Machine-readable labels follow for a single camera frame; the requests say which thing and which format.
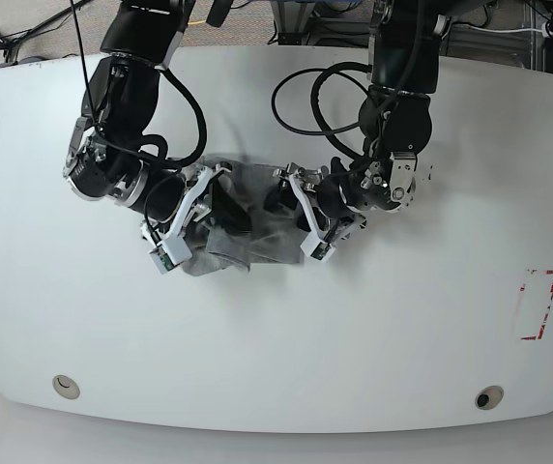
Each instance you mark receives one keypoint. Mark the left table cable grommet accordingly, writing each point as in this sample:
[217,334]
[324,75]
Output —
[66,387]

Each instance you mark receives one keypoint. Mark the grey printed T-shirt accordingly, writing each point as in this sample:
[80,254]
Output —
[255,219]

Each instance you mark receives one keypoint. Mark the right table cable grommet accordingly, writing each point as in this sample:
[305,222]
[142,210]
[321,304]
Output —
[489,398]

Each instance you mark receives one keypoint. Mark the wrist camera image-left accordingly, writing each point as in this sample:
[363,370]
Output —
[169,253]

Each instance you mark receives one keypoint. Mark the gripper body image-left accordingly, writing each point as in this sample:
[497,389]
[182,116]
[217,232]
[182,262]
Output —
[171,200]

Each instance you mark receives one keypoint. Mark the black robot arm image-left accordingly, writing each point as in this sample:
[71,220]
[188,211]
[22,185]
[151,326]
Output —
[110,146]

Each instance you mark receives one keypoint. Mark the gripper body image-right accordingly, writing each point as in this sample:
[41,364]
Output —
[323,203]

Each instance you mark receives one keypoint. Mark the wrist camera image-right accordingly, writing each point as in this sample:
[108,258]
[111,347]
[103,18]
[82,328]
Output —
[316,248]

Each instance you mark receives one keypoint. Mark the table cable grommet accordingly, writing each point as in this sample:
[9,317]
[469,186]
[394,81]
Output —
[489,398]
[66,387]

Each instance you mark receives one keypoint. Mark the black cylinder object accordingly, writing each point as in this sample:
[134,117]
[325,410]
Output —
[218,12]

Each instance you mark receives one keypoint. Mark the red tape rectangle marking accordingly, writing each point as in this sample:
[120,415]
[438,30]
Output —
[535,298]

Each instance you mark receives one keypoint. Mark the aluminium frame base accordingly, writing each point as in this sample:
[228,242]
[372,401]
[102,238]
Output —
[291,22]

